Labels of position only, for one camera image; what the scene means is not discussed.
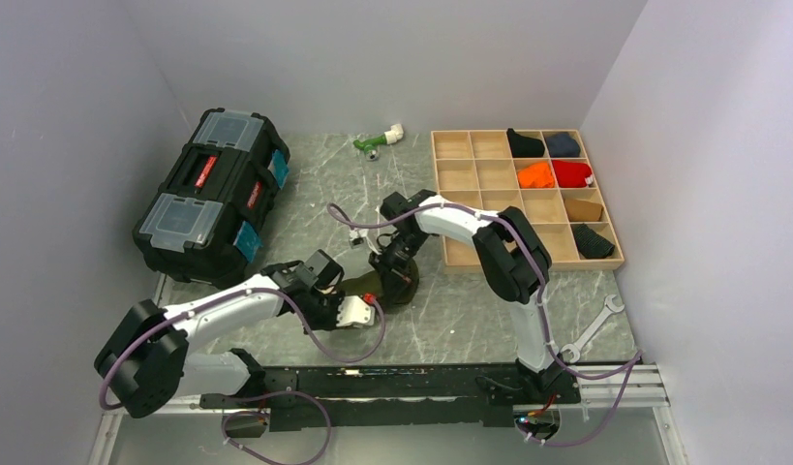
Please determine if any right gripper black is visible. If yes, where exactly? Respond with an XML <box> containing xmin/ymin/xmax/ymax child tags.
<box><xmin>369</xmin><ymin>232</ymin><xmax>430</xmax><ymax>304</ymax></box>

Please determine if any olive green underwear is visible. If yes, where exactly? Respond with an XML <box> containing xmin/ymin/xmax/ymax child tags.
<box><xmin>336</xmin><ymin>259</ymin><xmax>420</xmax><ymax>312</ymax></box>

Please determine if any wooden compartment tray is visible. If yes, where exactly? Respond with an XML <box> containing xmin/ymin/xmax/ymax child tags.
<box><xmin>431</xmin><ymin>129</ymin><xmax>625</xmax><ymax>271</ymax></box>

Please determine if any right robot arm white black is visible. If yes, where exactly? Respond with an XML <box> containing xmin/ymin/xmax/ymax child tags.
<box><xmin>368</xmin><ymin>190</ymin><xmax>580</xmax><ymax>404</ymax></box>

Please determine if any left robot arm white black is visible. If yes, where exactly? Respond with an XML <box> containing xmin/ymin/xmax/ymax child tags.
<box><xmin>94</xmin><ymin>250</ymin><xmax>347</xmax><ymax>419</ymax></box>

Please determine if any green white pipe fitting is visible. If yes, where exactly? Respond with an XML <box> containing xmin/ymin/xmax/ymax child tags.
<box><xmin>352</xmin><ymin>124</ymin><xmax>405</xmax><ymax>161</ymax></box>

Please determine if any black plastic toolbox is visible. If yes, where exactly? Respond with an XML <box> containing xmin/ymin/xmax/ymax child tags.
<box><xmin>132</xmin><ymin>108</ymin><xmax>290</xmax><ymax>289</ymax></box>

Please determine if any orange rolled cloth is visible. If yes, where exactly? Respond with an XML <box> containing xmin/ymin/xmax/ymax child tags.
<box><xmin>516</xmin><ymin>162</ymin><xmax>556</xmax><ymax>189</ymax></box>

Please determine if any brown rolled cloth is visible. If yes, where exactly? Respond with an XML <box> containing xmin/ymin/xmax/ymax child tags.
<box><xmin>564</xmin><ymin>198</ymin><xmax>604</xmax><ymax>223</ymax></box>

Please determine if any red rolled cloth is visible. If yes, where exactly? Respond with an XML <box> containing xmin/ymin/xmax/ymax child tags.
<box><xmin>551</xmin><ymin>160</ymin><xmax>595</xmax><ymax>189</ymax></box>

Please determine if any black ribbed rolled cloth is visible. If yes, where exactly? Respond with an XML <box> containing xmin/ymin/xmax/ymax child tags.
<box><xmin>571</xmin><ymin>224</ymin><xmax>616</xmax><ymax>260</ymax></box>

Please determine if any navy rolled cloth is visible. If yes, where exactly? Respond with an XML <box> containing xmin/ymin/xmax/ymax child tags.
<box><xmin>544</xmin><ymin>132</ymin><xmax>582</xmax><ymax>158</ymax></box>

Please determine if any silver wrench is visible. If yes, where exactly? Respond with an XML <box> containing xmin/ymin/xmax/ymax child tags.
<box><xmin>561</xmin><ymin>294</ymin><xmax>625</xmax><ymax>363</ymax></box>

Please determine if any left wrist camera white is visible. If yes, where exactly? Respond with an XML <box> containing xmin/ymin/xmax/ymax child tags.
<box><xmin>336</xmin><ymin>295</ymin><xmax>378</xmax><ymax>328</ymax></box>

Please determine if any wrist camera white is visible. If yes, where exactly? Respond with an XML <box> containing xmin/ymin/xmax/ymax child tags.
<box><xmin>349</xmin><ymin>224</ymin><xmax>384</xmax><ymax>255</ymax></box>
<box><xmin>336</xmin><ymin>295</ymin><xmax>378</xmax><ymax>328</ymax></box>

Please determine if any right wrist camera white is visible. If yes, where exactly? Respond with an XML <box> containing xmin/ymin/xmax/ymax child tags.
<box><xmin>349</xmin><ymin>224</ymin><xmax>384</xmax><ymax>255</ymax></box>

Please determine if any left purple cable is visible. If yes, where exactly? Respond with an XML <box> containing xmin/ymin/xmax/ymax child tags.
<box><xmin>98</xmin><ymin>287</ymin><xmax>387</xmax><ymax>465</ymax></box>

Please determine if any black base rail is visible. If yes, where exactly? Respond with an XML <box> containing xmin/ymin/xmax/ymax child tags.
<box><xmin>200</xmin><ymin>362</ymin><xmax>581</xmax><ymax>432</ymax></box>

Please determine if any aluminium frame rail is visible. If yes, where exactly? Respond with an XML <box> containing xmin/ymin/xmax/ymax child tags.
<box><xmin>87</xmin><ymin>275</ymin><xmax>672</xmax><ymax>465</ymax></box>

